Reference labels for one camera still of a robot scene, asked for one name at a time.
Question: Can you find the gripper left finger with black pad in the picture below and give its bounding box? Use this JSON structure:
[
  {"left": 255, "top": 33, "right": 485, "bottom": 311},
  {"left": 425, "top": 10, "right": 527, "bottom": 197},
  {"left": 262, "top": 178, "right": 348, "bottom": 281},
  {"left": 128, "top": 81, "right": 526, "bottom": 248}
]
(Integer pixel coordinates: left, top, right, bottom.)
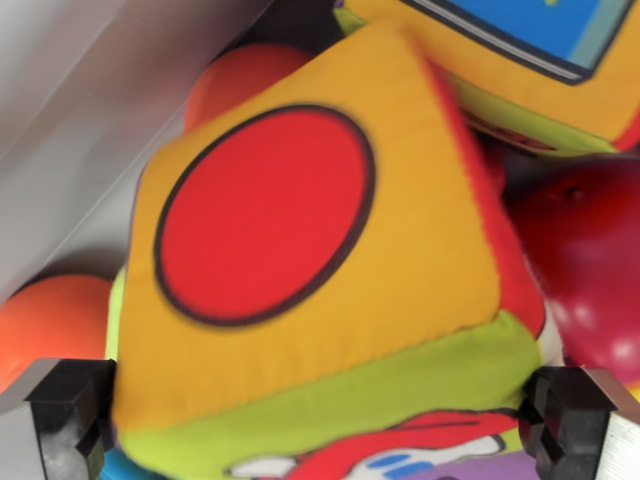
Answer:
[{"left": 0, "top": 357, "right": 118, "bottom": 480}]

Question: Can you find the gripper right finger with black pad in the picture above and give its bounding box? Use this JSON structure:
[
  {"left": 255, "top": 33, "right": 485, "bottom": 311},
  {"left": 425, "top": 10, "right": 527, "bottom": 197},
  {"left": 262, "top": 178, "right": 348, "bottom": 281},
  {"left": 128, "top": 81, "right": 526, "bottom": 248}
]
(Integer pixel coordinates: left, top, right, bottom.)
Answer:
[{"left": 518, "top": 365, "right": 640, "bottom": 480}]

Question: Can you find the green fabric cube house print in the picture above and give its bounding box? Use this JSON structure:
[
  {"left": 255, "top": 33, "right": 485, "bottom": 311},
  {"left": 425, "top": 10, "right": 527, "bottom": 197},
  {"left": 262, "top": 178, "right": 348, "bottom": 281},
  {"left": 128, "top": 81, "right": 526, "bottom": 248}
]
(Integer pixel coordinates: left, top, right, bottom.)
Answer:
[{"left": 105, "top": 17, "right": 566, "bottom": 480}]

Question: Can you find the orange smooth ball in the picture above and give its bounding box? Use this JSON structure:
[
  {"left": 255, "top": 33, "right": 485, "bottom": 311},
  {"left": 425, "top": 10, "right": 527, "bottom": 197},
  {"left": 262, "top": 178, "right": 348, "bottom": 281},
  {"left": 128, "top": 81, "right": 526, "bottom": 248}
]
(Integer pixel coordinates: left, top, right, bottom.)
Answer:
[
  {"left": 183, "top": 41, "right": 322, "bottom": 135},
  {"left": 0, "top": 273, "right": 116, "bottom": 397}
]

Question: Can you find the dark red shiny ball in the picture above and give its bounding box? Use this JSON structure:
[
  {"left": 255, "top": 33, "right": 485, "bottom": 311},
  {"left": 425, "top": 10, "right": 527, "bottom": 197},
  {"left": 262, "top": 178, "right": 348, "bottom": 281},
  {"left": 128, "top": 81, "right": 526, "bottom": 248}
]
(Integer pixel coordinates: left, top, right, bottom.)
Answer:
[{"left": 501, "top": 156, "right": 640, "bottom": 387}]

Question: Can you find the orange fabric cube book print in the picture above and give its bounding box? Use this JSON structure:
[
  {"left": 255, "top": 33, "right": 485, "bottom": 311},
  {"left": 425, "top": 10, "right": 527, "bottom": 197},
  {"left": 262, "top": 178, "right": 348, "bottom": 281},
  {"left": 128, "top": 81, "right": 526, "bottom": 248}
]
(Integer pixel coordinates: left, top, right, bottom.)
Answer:
[{"left": 333, "top": 0, "right": 640, "bottom": 159}]

